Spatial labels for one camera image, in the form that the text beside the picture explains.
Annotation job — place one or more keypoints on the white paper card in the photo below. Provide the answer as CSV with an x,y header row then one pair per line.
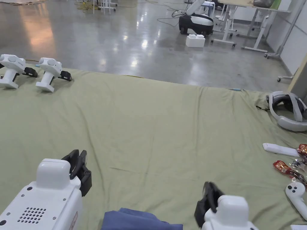
x,y
299,227

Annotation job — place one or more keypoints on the dark red snack packet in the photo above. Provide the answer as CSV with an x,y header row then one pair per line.
x,y
298,177

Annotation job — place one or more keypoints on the white robot with black base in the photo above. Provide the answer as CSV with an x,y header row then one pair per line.
x,y
196,21

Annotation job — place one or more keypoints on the white foam box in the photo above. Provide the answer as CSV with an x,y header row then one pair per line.
x,y
195,40

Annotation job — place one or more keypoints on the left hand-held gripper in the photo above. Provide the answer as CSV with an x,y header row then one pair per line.
x,y
48,206

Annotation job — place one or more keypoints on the white headset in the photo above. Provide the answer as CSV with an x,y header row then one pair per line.
x,y
292,122

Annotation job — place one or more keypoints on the white flat remote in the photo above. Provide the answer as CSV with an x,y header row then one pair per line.
x,y
279,149

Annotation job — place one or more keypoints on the white-legged desk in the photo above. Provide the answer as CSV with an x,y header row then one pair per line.
x,y
259,14

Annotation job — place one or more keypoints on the dark blue garment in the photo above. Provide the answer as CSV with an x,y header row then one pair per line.
x,y
134,219

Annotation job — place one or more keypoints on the white hand controller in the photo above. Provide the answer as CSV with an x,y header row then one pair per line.
x,y
296,195

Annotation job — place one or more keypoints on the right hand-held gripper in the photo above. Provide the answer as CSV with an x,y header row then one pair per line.
x,y
230,213

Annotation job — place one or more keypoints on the bed with pale green sheet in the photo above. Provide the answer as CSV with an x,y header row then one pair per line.
x,y
153,119

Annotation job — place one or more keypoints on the spare white hand-held gripper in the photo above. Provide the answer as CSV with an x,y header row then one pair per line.
x,y
49,71
10,69

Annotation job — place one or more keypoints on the silver crumpled wrapper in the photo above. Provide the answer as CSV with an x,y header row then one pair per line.
x,y
298,164

